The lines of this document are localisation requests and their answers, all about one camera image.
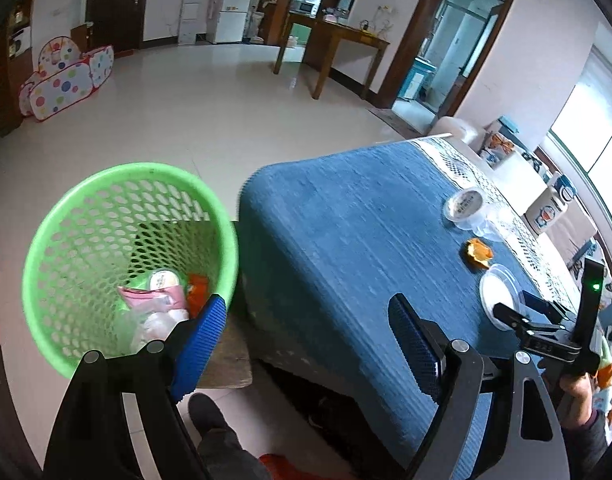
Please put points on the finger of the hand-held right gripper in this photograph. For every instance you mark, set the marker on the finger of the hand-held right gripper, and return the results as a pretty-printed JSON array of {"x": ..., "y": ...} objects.
[
  {"x": 510, "y": 316},
  {"x": 535, "y": 305}
]

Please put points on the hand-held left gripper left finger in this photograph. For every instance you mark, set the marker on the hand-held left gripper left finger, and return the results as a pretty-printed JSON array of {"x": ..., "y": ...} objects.
[{"x": 198, "y": 347}]

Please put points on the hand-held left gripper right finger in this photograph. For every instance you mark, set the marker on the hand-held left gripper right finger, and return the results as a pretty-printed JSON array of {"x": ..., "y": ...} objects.
[{"x": 415, "y": 352}]

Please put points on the clear round plastic lid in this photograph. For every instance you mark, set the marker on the clear round plastic lid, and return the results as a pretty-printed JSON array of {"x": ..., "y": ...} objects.
[{"x": 500, "y": 290}]

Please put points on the orange snack wrapper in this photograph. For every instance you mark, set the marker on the orange snack wrapper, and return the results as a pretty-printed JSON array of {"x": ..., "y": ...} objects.
[{"x": 198, "y": 292}]

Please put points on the pink snack packet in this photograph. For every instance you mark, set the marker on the pink snack packet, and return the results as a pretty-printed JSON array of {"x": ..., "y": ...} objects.
[{"x": 146, "y": 300}]

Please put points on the white round lid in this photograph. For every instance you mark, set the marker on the white round lid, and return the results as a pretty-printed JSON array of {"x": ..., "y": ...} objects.
[{"x": 163, "y": 280}]

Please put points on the green plastic mesh basket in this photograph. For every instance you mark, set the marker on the green plastic mesh basket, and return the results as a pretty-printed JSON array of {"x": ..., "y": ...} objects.
[{"x": 86, "y": 240}]

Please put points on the person's right forearm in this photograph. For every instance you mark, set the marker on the person's right forearm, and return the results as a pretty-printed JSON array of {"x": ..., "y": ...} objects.
[{"x": 585, "y": 452}]

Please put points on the person's right hand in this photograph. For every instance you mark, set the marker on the person's right hand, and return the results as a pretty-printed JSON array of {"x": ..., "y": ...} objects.
[{"x": 583, "y": 400}]

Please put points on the small wooden stool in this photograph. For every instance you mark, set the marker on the small wooden stool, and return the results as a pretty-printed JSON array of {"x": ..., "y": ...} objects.
[{"x": 231, "y": 365}]

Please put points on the person's dark shoe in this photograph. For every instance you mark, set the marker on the person's dark shoe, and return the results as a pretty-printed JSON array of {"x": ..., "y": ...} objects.
[{"x": 206, "y": 412}]

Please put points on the orange peel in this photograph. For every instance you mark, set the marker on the orange peel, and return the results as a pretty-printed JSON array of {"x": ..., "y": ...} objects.
[{"x": 478, "y": 255}]

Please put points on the beige sofa cushion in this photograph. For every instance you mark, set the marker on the beige sofa cushion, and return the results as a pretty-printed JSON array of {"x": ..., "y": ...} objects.
[{"x": 575, "y": 232}]

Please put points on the white cartoon water bottle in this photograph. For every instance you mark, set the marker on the white cartoon water bottle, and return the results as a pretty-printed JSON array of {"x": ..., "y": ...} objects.
[{"x": 548, "y": 210}]

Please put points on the person's leg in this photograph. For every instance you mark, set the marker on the person's leg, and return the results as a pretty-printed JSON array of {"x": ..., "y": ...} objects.
[{"x": 231, "y": 455}]

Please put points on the clear plastic dome cup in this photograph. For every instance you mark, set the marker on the clear plastic dome cup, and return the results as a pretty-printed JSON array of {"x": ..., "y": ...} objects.
[{"x": 463, "y": 207}]

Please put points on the white padded chair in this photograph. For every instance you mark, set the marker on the white padded chair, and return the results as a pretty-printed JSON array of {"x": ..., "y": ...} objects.
[
  {"x": 455, "y": 130},
  {"x": 523, "y": 180}
]

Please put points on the blue tablecloth table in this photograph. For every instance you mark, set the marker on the blue tablecloth table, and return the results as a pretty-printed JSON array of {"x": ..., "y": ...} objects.
[{"x": 346, "y": 240}]

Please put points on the red object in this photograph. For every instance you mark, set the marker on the red object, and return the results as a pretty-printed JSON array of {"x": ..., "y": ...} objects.
[{"x": 283, "y": 467}]

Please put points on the white checkered patterned cloth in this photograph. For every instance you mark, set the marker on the white checkered patterned cloth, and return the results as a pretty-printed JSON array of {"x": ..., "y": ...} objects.
[{"x": 460, "y": 165}]

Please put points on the cartoon box with blue lid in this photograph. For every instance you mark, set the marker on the cartoon box with blue lid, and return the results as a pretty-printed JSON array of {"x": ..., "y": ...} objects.
[{"x": 498, "y": 147}]

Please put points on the window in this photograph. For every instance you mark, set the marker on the window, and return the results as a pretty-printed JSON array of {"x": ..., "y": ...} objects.
[{"x": 595, "y": 125}]

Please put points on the light blue cabinet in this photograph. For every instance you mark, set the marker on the light blue cabinet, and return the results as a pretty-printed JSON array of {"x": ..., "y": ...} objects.
[{"x": 415, "y": 77}]

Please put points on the polka dot play tent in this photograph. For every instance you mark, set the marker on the polka dot play tent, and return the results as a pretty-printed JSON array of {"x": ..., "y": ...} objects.
[{"x": 61, "y": 80}]

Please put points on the brown wooden side table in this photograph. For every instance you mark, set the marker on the brown wooden side table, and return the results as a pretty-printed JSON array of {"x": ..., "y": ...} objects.
[{"x": 346, "y": 35}]

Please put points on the white water dispenser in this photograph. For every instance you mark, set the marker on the white water dispenser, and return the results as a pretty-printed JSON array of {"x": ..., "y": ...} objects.
[{"x": 188, "y": 20}]

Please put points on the small brown cabinet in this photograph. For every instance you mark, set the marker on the small brown cabinet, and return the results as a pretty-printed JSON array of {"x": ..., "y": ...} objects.
[{"x": 82, "y": 37}]

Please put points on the dark wooden shelf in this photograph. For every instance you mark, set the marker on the dark wooden shelf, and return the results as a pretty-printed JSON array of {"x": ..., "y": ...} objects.
[{"x": 11, "y": 60}]

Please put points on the white refrigerator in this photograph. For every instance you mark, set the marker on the white refrigerator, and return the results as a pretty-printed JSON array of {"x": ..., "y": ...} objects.
[{"x": 231, "y": 5}]

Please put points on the dark wooden door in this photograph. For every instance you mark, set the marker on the dark wooden door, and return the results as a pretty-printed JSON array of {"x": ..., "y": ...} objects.
[{"x": 116, "y": 5}]

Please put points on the brown wooden door frame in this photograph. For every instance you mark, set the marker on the brown wooden door frame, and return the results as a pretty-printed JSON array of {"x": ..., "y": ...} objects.
[{"x": 410, "y": 35}]

